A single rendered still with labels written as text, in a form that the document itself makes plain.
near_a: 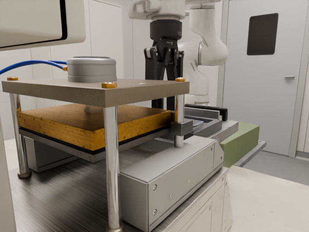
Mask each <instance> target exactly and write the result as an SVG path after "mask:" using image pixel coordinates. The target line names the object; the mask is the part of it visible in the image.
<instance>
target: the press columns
mask: <svg viewBox="0 0 309 232"><path fill-rule="evenodd" d="M9 95H10V103H11V112H12V119H13V126H14V134H15V141H16V148H17V158H18V165H19V172H18V174H17V176H18V177H19V178H25V177H28V176H30V175H31V174H32V172H31V170H29V165H28V157H27V149H26V142H25V136H23V135H21V134H19V131H18V129H19V128H21V127H20V126H19V125H18V122H17V111H22V108H21V100H20V95H19V94H13V93H9ZM184 98H185V94H182V95H177V96H175V121H174V122H184ZM103 120H104V140H105V160H106V180H107V199H108V219H109V222H108V224H107V225H106V232H124V230H125V225H124V223H123V222H122V221H121V204H120V164H119V137H118V110H117V106H114V107H109V108H103ZM174 147H176V148H182V147H183V136H176V135H174Z"/></svg>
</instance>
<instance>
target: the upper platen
mask: <svg viewBox="0 0 309 232"><path fill-rule="evenodd" d="M117 110H118V137H119V153H120V152H122V151H125V150H127V149H130V148H132V147H135V146H137V145H140V144H142V143H145V142H147V141H150V140H152V139H155V138H158V137H160V136H162V135H165V134H167V133H170V132H171V127H169V124H171V110H163V109H156V108H149V107H141V106H134V105H127V104H125V105H120V106H117ZM17 122H18V125H19V126H20V127H21V128H19V129H18V131H19V134H21V135H23V136H26V137H28V138H31V139H34V140H36V141H39V142H41V143H44V144H46V145H49V146H52V147H54V148H57V149H59V150H62V151H64V152H67V153H70V154H72V155H75V156H77V157H80V158H83V159H85V160H88V161H90V162H97V161H100V160H102V159H105V140H104V120H103V107H96V106H90V105H84V104H66V105H60V106H53V107H45V108H39V109H32V110H23V111H17Z"/></svg>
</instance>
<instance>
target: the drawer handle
mask: <svg viewBox="0 0 309 232"><path fill-rule="evenodd" d="M184 106H185V107H189V108H197V109H205V110H217V111H220V116H222V121H226V120H227V119H228V109H227V108H224V107H215V106H206V105H197V104H185V105H184Z"/></svg>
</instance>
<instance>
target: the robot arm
mask: <svg viewBox="0 0 309 232"><path fill-rule="evenodd" d="M220 1H221V0H139V1H136V2H133V3H131V4H130V5H129V6H128V10H127V11H128V17H129V18H130V19H139V20H152V22H150V39H152V40H154V41H153V45H152V47H151V48H145V49H144V55H145V79H146V80H163V79H164V73H165V68H166V74H167V80H168V81H175V79H176V78H183V71H184V74H185V77H186V81H189V82H190V84H189V93H188V94H185V98H184V104H197V105H206V106H212V105H211V104H210V100H209V95H208V90H209V78H208V77H207V76H206V75H205V74H203V73H201V72H200V71H198V68H197V67H198V66H199V65H204V66H216V65H222V64H224V63H225V61H226V60H227V58H228V49H227V47H226V45H225V44H224V43H223V42H222V41H221V40H220V39H219V37H218V36H217V33H216V30H215V10H216V9H215V2H220ZM186 5H190V11H186V10H185V7H186ZM189 15H190V20H189V26H190V29H191V30H192V31H193V32H194V33H196V34H198V35H200V36H201V38H202V41H201V42H193V41H187V42H182V43H177V41H178V40H180V39H181V38H182V22H180V20H182V19H184V18H185V16H189ZM151 107H152V108H156V109H164V98H160V99H153V100H152V103H151ZM166 110H173V111H175V96H171V97H167V98H166Z"/></svg>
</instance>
